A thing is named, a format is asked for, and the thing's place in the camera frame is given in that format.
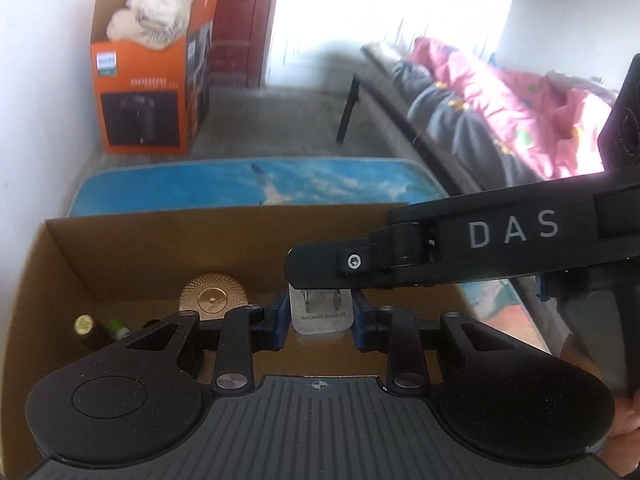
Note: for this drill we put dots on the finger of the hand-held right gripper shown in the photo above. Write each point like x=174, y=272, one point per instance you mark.
x=320, y=262

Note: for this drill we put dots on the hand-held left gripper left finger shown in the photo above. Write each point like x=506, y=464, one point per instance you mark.
x=280, y=327

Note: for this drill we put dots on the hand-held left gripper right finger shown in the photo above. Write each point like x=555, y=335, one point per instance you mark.
x=359, y=330

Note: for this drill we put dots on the white charger plug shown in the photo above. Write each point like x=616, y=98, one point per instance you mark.
x=320, y=317

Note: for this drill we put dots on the black jar with gold lid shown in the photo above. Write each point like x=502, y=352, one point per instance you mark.
x=212, y=297

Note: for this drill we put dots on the brown cardboard box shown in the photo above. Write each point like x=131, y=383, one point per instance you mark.
x=150, y=255

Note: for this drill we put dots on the green lip balm tube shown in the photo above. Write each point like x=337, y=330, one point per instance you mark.
x=116, y=329

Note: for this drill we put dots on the black tube with gold cap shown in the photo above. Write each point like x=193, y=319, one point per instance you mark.
x=85, y=327

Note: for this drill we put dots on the person's right hand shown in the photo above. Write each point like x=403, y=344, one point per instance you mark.
x=631, y=415

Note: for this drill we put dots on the pink quilt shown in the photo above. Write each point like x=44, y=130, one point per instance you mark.
x=500, y=105

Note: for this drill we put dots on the grey printed blanket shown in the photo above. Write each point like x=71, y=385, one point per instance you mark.
x=450, y=115

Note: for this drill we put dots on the orange appliance carton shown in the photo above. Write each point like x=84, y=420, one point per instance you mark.
x=145, y=110

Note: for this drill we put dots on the white panelled door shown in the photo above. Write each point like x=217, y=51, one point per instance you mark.
x=325, y=10

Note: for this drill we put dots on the red wooden door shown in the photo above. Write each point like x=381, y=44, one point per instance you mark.
x=240, y=20

